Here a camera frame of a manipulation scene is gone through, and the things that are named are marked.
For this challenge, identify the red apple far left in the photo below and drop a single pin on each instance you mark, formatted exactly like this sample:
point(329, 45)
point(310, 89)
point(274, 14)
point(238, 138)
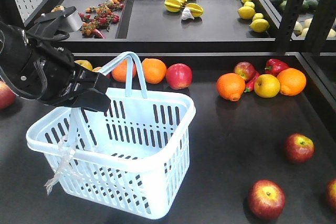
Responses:
point(7, 96)

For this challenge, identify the yellow apple right group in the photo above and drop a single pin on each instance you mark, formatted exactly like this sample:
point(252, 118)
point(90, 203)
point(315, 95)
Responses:
point(267, 86)

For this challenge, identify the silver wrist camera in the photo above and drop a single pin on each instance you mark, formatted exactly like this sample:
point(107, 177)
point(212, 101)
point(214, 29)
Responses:
point(66, 19)

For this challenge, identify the yellow lemon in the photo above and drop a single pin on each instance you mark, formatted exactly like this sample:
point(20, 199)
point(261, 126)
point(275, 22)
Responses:
point(260, 25)

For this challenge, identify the yellow apple back left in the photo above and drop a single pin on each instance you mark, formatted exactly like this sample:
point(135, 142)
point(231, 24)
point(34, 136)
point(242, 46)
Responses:
point(84, 63)

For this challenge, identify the orange mid right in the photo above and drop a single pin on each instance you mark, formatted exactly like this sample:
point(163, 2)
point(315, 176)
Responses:
point(230, 86)

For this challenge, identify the red bell pepper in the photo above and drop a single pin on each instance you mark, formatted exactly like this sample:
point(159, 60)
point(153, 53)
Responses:
point(275, 66)

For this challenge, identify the large red apple back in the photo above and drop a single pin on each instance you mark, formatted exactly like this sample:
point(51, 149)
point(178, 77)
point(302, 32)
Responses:
point(179, 76)

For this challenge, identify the cherry tomato vine pile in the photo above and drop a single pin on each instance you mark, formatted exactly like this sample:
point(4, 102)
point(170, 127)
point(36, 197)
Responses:
point(96, 19)

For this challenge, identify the white garlic bulb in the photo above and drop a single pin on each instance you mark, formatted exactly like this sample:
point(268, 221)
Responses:
point(186, 14)

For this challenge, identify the red apple front middle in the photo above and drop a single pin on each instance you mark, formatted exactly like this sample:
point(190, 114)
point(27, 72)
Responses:
point(266, 199)

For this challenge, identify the red apple front right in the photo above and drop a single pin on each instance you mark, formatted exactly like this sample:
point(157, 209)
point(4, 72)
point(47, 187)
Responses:
point(298, 148)

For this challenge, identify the red apple behind oranges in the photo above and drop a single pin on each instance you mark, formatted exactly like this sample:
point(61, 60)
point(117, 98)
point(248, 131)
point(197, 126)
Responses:
point(245, 69)

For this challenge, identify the orange of pair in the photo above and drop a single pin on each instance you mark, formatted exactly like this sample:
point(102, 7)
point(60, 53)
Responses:
point(119, 73)
point(154, 70)

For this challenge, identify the red apple near front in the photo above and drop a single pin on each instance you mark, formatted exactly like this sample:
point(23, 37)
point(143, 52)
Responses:
point(330, 194)

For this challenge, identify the light blue plastic basket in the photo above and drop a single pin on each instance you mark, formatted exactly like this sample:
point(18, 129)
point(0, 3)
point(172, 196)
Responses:
point(132, 157)

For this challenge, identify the orange far right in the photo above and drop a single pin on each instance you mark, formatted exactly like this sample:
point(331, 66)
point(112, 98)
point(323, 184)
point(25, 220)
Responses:
point(292, 81)

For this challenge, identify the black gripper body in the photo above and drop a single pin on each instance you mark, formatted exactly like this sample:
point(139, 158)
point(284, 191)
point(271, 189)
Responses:
point(50, 75)

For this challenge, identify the black wooden display table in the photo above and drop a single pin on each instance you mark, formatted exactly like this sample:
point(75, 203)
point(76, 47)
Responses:
point(231, 146)

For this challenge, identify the red chili pepper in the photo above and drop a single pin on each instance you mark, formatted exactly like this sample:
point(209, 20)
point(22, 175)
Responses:
point(249, 86)

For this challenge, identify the black perforated shelf post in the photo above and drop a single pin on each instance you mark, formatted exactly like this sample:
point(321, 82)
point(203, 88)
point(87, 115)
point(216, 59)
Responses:
point(288, 21)

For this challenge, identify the orange right of pair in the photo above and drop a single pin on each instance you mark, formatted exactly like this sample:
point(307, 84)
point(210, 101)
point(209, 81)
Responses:
point(154, 70)

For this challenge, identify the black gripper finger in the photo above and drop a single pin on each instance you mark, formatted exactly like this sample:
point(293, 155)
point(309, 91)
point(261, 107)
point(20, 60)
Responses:
point(90, 100)
point(93, 81)

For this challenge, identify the orange left of pair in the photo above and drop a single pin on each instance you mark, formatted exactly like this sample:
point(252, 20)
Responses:
point(119, 73)

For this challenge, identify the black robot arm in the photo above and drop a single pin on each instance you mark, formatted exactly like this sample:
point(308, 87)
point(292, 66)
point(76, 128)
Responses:
point(13, 41)

